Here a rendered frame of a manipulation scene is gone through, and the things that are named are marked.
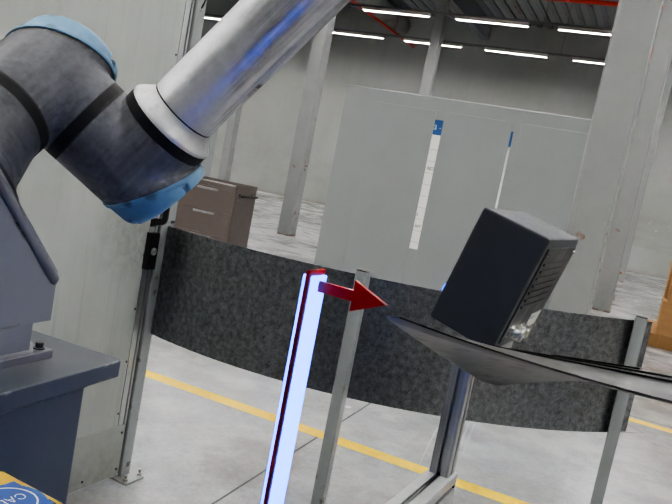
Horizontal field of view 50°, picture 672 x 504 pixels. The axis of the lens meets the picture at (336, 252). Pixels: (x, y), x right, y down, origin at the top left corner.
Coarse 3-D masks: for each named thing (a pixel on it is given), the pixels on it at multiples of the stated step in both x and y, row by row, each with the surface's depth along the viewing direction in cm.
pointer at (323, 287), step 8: (320, 288) 56; (328, 288) 55; (336, 288) 55; (344, 288) 55; (360, 288) 54; (336, 296) 55; (344, 296) 55; (352, 296) 55; (360, 296) 54; (368, 296) 54; (376, 296) 54; (352, 304) 55; (360, 304) 54; (368, 304) 54; (376, 304) 54; (384, 304) 53
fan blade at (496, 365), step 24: (432, 336) 45; (456, 336) 43; (456, 360) 57; (480, 360) 55; (504, 360) 52; (528, 360) 41; (552, 360) 44; (576, 360) 47; (504, 384) 61; (600, 384) 40; (624, 384) 40; (648, 384) 41
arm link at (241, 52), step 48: (240, 0) 82; (288, 0) 79; (336, 0) 80; (192, 48) 84; (240, 48) 81; (288, 48) 82; (144, 96) 83; (192, 96) 82; (240, 96) 84; (96, 144) 83; (144, 144) 83; (192, 144) 85; (96, 192) 87; (144, 192) 85
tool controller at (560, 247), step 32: (480, 224) 108; (512, 224) 106; (544, 224) 123; (480, 256) 108; (512, 256) 106; (544, 256) 106; (448, 288) 111; (480, 288) 108; (512, 288) 106; (544, 288) 117; (448, 320) 111; (480, 320) 109; (512, 320) 108
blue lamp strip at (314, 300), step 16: (320, 304) 57; (304, 320) 55; (304, 336) 56; (304, 352) 56; (304, 368) 57; (304, 384) 58; (288, 400) 56; (288, 416) 56; (288, 432) 57; (288, 448) 58; (288, 464) 58; (272, 496) 57
